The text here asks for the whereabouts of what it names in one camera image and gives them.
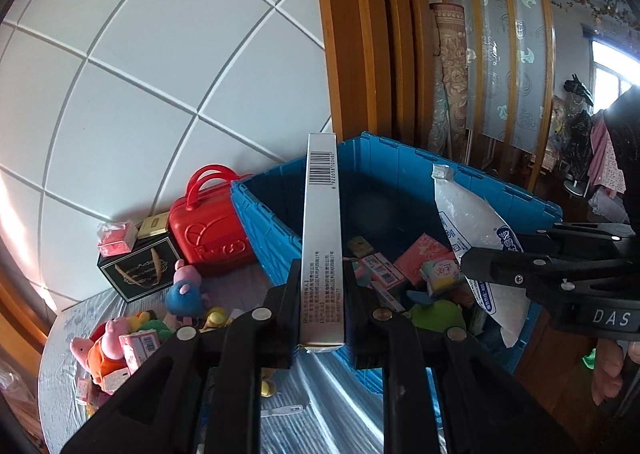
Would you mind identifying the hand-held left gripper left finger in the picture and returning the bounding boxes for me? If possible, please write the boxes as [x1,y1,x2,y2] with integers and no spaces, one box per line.
[60,258,303,454]

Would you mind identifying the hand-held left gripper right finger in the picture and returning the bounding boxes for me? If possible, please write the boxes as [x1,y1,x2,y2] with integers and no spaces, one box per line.
[342,258,566,454]

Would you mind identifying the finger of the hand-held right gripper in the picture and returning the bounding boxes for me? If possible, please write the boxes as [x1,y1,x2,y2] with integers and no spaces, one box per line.
[459,245,601,307]
[515,221,631,259]

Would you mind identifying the white wet wipes pack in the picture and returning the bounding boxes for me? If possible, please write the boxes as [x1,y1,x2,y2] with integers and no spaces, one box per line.
[432,164,528,349]

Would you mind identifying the blue plastic storage crate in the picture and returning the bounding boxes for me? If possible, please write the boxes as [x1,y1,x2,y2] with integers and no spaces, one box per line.
[230,130,563,385]

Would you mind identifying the long silver box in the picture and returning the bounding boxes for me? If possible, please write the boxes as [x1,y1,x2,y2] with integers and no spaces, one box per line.
[296,132,348,354]

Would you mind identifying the person's right hand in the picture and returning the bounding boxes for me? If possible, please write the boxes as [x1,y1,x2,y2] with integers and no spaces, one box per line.
[592,336,640,401]

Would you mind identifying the pastel yellow packet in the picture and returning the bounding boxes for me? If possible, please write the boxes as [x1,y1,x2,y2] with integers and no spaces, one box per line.
[419,259,463,297]

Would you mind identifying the white pink medicine box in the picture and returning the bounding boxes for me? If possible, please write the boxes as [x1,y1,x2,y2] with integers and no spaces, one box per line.
[360,254,406,295]

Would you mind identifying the blue striped sheet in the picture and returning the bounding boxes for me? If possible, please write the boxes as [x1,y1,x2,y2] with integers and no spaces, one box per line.
[37,259,451,454]

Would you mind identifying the green frog plush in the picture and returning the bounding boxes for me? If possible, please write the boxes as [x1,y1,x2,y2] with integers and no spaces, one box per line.
[407,289,468,332]

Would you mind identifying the pink floral box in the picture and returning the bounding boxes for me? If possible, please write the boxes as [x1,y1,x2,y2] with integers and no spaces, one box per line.
[392,233,453,285]

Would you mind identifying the small white plastic tool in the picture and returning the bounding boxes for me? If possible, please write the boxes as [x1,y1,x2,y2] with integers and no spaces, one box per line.
[262,403,305,417]

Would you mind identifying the hanging pink clothes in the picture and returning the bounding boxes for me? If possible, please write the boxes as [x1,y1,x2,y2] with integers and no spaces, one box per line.
[587,114,626,200]

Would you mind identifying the pig plush blue shirt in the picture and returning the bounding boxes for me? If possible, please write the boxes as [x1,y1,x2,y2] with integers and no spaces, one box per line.
[165,259,211,330]

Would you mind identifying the small red suitcase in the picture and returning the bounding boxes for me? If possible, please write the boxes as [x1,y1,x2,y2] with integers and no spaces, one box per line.
[168,165,258,277]

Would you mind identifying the yellow green plush toy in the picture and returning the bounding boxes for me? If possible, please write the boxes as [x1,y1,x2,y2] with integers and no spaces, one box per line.
[127,311,176,335]

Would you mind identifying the pink tissue multipack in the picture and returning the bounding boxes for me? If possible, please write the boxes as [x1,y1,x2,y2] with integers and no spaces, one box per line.
[119,329,163,377]

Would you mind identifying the black gift box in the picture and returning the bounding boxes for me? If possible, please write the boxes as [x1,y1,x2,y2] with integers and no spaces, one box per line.
[97,236,182,304]

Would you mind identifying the small gold box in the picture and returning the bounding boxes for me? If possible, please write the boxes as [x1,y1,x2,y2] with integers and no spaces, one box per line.
[136,215,171,240]

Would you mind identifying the small window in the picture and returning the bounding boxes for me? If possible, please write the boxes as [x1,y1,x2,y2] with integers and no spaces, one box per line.
[590,26,640,107]

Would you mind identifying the pink pig plush orange dress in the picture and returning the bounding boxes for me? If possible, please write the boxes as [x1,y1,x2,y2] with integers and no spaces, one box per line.
[70,316,133,395]

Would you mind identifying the pink tissue packet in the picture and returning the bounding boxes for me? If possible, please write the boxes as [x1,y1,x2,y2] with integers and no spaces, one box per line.
[96,220,138,257]

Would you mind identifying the rolled patterned carpet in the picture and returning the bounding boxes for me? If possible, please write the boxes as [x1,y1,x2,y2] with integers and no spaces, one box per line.
[430,1,471,160]

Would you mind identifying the small pink packet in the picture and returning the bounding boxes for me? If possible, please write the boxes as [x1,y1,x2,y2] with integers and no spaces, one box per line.
[75,376,101,405]

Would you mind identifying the frosted glass door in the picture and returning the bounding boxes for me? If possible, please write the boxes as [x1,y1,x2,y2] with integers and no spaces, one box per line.
[445,0,556,145]

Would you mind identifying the clear plastic bag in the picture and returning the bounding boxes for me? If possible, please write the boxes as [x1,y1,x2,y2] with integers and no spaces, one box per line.
[0,359,41,435]

